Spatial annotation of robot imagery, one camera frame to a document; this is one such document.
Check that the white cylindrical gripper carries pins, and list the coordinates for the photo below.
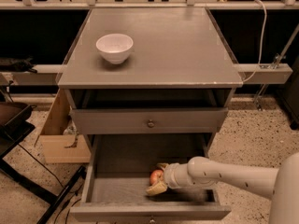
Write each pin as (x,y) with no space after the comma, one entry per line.
(170,174)

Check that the red apple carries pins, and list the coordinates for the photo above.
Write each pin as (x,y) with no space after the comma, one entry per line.
(156,176)

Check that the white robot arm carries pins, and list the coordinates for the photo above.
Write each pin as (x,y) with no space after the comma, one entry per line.
(279,185)

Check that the open grey middle drawer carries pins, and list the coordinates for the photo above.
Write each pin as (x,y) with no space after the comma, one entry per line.
(119,173)

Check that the round metal drawer knob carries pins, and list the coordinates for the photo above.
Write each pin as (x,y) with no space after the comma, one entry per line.
(150,123)

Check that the closed grey top drawer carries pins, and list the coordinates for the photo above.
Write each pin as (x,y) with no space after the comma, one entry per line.
(156,120)

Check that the grey wooden cabinet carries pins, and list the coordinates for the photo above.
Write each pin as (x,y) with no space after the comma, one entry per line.
(178,61)

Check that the cardboard box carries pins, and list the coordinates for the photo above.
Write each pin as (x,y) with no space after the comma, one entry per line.
(59,139)

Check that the white ceramic bowl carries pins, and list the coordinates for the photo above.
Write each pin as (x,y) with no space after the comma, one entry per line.
(115,48)

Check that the black metal stand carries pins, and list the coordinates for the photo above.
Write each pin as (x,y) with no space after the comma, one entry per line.
(17,204)

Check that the grey metal rail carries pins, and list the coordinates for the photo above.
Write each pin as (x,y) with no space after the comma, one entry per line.
(250,73)

